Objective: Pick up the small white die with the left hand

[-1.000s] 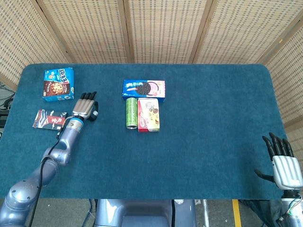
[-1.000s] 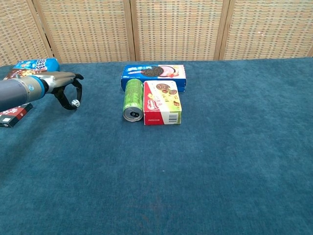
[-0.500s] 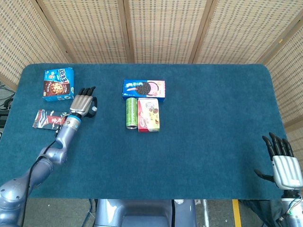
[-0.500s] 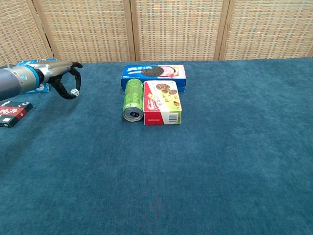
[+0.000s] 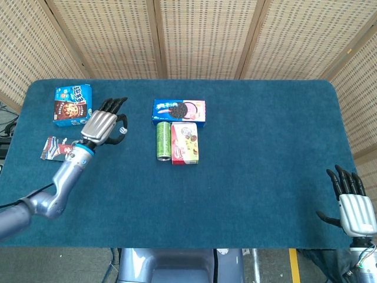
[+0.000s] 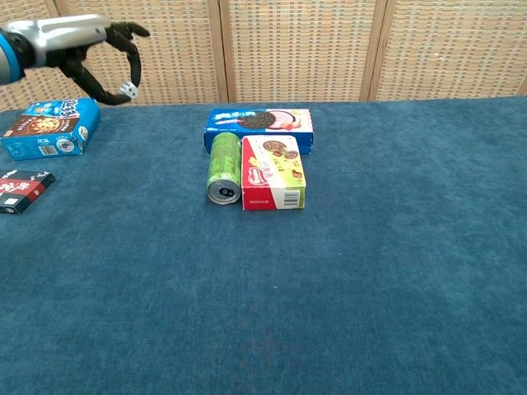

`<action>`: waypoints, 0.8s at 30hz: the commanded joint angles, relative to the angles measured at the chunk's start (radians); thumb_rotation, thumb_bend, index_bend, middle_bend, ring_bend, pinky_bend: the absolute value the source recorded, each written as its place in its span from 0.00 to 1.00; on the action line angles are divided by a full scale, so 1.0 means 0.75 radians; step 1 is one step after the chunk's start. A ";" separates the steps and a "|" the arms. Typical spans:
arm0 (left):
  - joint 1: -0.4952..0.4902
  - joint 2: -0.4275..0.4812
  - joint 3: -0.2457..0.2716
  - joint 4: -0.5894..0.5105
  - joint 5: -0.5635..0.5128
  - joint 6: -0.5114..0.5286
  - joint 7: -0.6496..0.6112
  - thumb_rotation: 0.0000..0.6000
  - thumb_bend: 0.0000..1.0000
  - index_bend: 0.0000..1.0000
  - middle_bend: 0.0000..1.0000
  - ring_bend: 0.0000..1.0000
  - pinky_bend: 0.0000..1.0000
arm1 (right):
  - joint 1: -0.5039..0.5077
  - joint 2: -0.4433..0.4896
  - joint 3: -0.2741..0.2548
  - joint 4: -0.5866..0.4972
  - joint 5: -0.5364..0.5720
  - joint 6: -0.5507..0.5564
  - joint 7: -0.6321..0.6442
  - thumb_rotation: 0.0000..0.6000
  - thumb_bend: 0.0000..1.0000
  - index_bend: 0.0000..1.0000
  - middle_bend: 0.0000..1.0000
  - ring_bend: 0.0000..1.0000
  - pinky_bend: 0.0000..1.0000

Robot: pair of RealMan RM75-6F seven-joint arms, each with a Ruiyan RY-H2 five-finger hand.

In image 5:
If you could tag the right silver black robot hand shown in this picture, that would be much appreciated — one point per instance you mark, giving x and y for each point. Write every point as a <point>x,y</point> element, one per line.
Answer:
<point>356,212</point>

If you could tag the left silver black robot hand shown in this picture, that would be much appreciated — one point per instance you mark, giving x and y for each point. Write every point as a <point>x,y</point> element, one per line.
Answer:
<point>98,125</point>

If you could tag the small white die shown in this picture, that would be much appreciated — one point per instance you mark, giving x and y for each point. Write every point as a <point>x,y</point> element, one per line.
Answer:
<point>123,130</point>

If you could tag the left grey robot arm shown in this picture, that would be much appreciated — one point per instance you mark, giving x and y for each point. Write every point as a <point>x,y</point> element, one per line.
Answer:
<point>64,177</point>

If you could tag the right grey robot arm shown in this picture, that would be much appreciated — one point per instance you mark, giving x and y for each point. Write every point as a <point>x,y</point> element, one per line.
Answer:
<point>365,271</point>

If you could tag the blue chocolate chip cookie box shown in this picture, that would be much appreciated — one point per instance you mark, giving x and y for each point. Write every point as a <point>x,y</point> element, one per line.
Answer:
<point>72,106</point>

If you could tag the small red snack packet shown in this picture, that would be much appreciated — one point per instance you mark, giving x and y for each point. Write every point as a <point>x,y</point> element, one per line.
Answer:
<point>54,150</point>

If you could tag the dark fabric cover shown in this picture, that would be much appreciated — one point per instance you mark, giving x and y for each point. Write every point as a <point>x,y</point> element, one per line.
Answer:
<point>324,265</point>

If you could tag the green drink can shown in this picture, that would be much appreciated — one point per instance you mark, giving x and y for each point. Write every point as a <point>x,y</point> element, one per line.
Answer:
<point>163,141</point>

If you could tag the blue and pink Oreo box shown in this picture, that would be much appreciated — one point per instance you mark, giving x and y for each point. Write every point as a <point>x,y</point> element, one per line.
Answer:
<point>176,110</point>

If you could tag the woven rattan screen panel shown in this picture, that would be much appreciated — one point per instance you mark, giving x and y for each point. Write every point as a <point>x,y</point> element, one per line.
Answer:
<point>29,44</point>
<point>206,38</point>
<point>359,103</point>
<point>112,38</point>
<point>294,38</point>

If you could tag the red and white biscuit box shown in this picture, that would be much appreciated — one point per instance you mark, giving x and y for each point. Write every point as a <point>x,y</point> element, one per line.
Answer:
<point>185,144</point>

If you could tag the blue carpet table cover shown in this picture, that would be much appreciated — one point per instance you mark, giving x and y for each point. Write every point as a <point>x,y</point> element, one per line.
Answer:
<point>235,191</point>

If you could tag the metal table leg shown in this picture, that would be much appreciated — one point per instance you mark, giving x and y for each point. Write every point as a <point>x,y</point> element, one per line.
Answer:
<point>113,265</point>

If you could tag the grey robot torso base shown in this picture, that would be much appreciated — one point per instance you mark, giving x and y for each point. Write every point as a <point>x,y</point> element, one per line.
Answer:
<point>176,265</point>

